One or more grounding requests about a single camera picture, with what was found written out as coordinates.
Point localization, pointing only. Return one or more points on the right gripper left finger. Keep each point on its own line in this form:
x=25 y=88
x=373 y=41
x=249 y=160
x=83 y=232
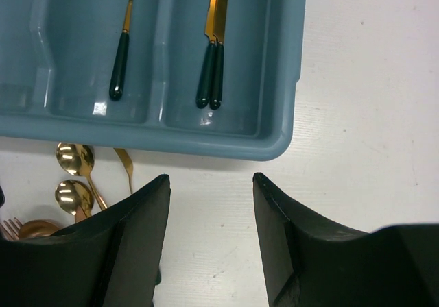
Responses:
x=109 y=259

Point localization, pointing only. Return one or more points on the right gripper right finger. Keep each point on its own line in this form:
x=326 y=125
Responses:
x=310 y=260

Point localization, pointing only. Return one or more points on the gold knife green handle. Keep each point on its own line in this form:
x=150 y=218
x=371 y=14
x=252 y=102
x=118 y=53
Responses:
x=204 y=86
x=219 y=27

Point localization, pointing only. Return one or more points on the copper slotted spoon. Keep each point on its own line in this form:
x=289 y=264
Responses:
x=37 y=228

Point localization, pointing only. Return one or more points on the blue plastic cutlery tray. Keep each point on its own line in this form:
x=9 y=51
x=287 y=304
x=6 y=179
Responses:
x=57 y=58

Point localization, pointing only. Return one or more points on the gold spoon upper green handle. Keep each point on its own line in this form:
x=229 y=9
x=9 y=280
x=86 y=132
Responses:
x=79 y=160

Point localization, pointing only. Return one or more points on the rose gold fork green handle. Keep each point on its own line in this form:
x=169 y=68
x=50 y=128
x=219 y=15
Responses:
x=10 y=229

